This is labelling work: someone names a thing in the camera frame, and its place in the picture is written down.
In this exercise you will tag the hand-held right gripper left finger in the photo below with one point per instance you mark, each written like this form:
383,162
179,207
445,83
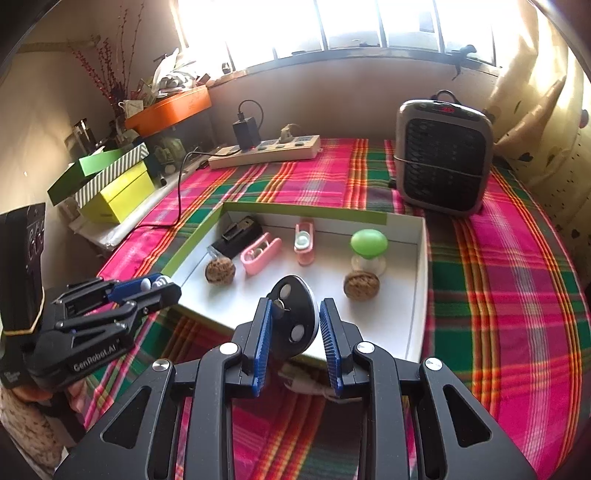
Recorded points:
263,346

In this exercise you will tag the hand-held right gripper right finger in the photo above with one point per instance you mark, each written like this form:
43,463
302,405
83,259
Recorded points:
330,346

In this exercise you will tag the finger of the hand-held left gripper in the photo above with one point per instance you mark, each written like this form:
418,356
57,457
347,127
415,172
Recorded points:
161,295
131,287

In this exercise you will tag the grey round knob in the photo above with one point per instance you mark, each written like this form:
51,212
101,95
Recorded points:
147,283

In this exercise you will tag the black disc with metal buttons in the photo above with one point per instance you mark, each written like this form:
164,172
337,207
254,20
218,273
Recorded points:
295,314

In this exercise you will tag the brown walnut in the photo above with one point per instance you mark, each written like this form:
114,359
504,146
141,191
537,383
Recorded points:
220,271
362,285

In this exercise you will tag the green and white cardboard box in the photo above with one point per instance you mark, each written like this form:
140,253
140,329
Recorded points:
397,300

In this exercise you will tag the pink and mint clip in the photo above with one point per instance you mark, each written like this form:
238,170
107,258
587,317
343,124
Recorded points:
304,244

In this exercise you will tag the rolled white plastic sheet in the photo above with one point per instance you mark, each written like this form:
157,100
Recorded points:
101,235

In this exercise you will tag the yellow-green box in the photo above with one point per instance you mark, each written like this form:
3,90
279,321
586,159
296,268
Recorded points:
120,196

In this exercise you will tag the bike light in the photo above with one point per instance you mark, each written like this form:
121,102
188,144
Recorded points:
235,237

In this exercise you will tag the green and white mushroom toy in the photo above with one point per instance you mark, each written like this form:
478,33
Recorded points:
368,242

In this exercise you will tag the striped box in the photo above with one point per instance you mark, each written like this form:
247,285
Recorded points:
115,173

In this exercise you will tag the green box lid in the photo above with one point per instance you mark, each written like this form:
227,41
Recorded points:
92,168

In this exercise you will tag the plaid tablecloth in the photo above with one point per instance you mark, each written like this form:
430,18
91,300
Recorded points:
498,300

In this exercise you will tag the beige power strip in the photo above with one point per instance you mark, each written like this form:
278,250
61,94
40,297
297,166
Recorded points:
268,150

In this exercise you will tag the black charger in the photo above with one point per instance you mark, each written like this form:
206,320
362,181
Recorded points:
245,134

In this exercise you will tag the orange box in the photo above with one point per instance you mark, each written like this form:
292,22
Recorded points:
171,108

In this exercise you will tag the beige plug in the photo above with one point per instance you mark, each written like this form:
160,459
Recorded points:
287,134

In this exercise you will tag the pile of papers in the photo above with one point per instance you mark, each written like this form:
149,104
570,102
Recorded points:
175,74

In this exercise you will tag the grey portable heater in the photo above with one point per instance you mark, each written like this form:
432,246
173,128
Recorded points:
443,157

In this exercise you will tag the red berry branches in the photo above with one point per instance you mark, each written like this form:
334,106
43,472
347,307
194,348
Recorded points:
106,60

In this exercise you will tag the cream heart-print curtain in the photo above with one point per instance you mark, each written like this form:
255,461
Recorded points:
545,138

